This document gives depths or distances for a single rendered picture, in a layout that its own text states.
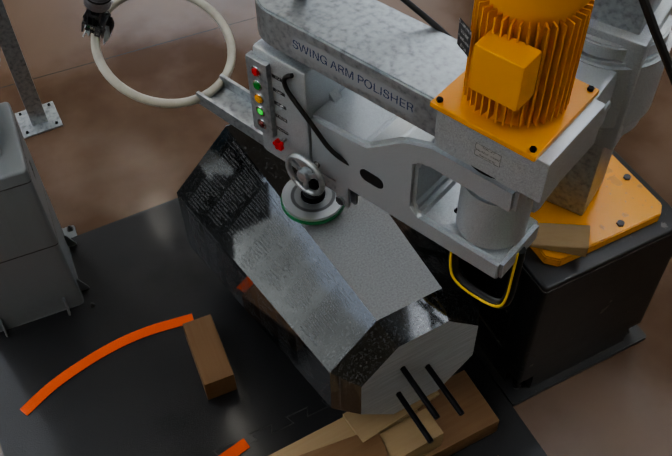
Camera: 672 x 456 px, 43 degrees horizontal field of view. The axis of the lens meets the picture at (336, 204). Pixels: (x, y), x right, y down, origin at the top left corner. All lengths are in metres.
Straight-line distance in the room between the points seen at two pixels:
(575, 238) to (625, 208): 0.27
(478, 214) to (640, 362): 1.64
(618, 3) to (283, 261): 1.33
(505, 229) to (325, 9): 0.73
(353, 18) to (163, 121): 2.37
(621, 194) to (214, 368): 1.64
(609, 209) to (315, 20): 1.34
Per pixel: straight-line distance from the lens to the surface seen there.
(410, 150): 2.22
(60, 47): 5.10
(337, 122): 2.41
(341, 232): 2.87
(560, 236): 2.95
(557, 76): 1.89
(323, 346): 2.79
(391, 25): 2.24
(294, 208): 2.87
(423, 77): 2.09
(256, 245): 3.02
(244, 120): 2.82
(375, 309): 2.69
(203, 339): 3.49
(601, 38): 2.53
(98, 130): 4.54
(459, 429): 3.31
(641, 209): 3.14
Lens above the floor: 3.07
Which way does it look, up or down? 50 degrees down
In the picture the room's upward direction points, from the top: 2 degrees counter-clockwise
